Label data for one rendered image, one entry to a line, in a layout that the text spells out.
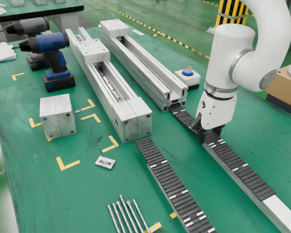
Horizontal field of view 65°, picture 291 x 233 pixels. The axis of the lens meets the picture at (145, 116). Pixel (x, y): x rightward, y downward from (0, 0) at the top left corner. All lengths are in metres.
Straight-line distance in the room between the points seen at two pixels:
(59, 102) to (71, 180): 0.25
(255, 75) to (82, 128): 0.54
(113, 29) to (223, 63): 0.81
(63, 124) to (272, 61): 0.58
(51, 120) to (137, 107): 0.26
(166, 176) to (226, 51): 0.33
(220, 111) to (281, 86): 0.45
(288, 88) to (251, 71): 0.53
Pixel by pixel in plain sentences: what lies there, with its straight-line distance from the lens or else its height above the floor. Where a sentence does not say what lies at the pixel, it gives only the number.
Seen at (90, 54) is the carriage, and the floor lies 0.90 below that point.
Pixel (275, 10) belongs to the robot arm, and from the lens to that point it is 0.51.
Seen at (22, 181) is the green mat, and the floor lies 0.78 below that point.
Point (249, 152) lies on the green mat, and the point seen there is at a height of 0.78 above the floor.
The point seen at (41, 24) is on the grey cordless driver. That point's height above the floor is 0.98.
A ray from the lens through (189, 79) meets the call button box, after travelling 0.94.
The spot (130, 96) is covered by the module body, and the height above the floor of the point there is 0.86.
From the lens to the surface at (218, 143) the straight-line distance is 0.71.
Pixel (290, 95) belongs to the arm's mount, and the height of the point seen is 0.82.
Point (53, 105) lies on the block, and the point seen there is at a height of 0.87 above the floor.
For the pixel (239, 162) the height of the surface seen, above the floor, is 0.81.
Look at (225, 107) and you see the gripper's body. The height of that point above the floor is 0.94.
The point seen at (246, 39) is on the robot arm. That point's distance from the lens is 0.54.
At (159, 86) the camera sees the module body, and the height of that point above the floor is 0.86.
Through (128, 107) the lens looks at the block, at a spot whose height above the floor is 0.87.
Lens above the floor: 1.29
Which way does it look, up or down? 39 degrees down
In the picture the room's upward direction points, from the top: 1 degrees clockwise
